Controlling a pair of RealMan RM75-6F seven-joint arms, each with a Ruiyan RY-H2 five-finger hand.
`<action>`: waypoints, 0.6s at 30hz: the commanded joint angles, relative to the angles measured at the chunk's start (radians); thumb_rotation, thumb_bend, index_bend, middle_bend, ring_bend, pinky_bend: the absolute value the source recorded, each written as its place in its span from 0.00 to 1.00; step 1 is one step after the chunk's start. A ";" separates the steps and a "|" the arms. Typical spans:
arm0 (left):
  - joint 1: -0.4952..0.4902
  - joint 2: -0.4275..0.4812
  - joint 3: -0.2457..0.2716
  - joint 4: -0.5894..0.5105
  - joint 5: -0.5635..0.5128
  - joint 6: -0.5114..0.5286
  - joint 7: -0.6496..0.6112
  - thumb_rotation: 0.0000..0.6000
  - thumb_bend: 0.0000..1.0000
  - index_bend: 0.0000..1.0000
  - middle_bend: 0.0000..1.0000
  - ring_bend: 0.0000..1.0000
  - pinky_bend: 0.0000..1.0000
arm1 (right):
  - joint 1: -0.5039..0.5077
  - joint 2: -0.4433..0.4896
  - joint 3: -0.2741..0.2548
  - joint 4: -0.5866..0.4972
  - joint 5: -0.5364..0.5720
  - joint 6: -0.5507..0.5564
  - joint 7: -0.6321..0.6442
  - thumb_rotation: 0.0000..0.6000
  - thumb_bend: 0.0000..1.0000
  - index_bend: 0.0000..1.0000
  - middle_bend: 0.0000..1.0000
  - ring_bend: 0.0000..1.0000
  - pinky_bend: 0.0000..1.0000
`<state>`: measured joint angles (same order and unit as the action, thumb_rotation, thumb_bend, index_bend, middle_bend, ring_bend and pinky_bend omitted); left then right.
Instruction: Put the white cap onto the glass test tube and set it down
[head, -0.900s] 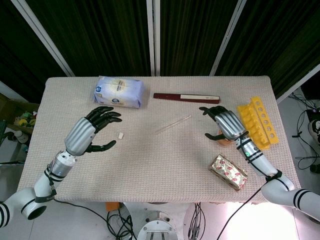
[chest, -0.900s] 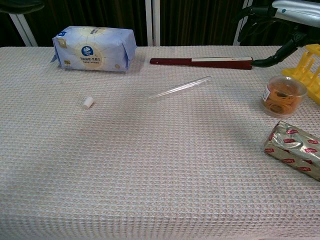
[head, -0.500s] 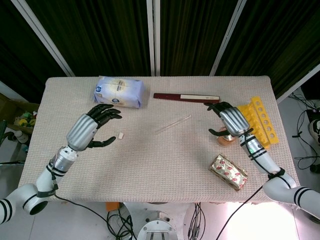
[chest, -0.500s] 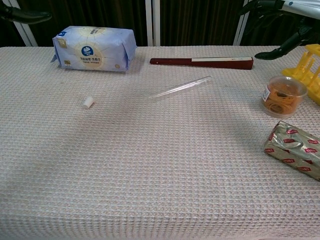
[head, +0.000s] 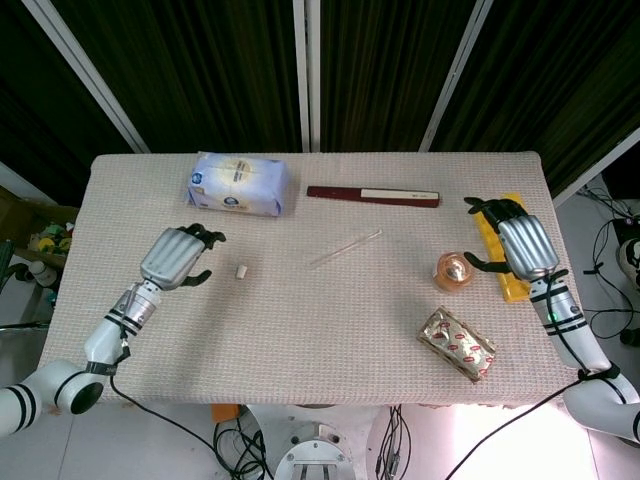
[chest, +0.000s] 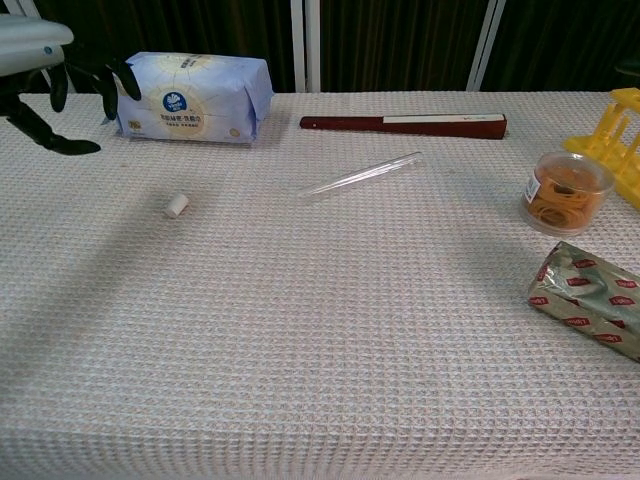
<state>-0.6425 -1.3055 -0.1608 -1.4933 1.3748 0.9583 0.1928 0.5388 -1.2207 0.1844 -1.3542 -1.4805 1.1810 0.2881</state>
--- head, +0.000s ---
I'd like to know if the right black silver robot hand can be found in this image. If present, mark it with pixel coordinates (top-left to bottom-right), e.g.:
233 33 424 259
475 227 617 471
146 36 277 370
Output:
463 196 570 282

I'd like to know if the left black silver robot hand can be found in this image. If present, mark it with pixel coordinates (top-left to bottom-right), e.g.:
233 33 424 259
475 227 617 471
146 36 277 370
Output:
138 223 227 292

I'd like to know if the clear glass tube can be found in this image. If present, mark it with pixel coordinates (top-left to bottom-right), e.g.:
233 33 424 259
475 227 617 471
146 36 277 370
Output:
308 229 384 268

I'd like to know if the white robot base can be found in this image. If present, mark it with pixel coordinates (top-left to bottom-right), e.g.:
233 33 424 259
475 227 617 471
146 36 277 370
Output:
244 402 396 480

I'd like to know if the yellow plastic tray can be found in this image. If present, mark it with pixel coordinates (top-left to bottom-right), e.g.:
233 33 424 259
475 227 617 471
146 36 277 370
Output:
473 192 532 304

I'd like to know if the clear jar of rubber bands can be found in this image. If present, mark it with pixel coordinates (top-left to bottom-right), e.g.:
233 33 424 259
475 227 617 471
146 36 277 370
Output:
430 251 475 295

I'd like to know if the blue tissue pack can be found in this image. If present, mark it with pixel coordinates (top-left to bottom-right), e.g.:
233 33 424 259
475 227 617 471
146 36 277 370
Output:
186 151 292 218

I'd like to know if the black white device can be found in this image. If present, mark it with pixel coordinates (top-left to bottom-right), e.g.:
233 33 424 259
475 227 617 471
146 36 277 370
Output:
618 238 640 292

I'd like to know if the gold foil snack package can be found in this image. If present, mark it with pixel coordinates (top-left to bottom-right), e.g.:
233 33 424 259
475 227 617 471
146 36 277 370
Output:
416 305 498 385

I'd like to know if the small white bottle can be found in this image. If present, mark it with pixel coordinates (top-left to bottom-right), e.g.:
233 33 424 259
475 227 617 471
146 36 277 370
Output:
27 262 57 287

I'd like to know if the cardboard box of toys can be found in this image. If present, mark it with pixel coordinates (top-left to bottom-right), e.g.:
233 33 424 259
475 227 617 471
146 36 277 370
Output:
0 187 79 264

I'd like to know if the beige waffle tablecloth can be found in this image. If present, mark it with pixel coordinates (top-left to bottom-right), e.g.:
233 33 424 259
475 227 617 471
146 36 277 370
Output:
30 152 611 409

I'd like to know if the orange block under table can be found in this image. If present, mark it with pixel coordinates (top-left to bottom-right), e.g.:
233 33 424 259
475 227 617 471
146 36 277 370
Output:
210 403 241 425

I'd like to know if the dark green partition panel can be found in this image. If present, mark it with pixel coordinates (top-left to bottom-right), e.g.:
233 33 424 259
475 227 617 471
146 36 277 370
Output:
307 0 494 151
429 0 640 206
22 0 311 154
0 0 151 194

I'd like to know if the dark red folded fan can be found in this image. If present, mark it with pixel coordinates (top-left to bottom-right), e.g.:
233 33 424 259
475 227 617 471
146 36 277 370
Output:
306 185 444 210

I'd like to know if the black floor cable bundle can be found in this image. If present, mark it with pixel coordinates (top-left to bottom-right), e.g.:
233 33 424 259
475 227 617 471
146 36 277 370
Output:
582 184 640 346
377 404 417 480
213 419 275 480

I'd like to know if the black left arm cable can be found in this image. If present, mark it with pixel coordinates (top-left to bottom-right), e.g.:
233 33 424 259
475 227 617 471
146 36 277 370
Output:
107 324 221 454

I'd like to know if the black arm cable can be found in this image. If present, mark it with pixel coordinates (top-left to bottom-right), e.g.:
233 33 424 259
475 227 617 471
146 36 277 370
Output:
107 324 221 454
442 277 591 480

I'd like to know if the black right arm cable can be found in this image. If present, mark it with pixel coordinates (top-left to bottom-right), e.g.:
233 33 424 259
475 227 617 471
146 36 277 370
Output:
442 277 591 480

